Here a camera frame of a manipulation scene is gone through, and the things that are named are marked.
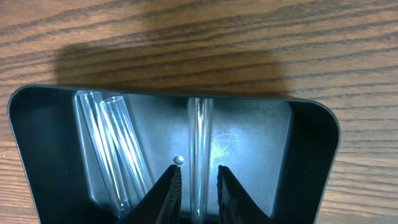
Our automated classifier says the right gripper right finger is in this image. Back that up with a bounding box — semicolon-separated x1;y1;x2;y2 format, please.
216;164;271;224

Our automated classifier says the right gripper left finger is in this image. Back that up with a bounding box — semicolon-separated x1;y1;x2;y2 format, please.
116;164;183;224

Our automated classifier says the clear test tube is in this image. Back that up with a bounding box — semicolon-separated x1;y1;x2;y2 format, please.
187;96;215;224
99;95;155;200
73;90;131;219

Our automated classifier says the black tray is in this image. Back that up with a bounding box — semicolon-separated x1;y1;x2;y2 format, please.
6;84;341;224

